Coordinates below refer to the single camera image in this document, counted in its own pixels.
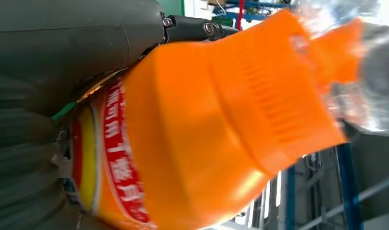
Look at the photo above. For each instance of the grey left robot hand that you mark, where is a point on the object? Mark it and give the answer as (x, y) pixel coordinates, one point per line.
(70, 41)

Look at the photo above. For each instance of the red pole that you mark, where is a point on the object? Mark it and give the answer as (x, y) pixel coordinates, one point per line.
(240, 12)

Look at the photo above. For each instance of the green plastic crate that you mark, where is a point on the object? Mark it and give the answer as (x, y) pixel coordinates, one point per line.
(223, 21)

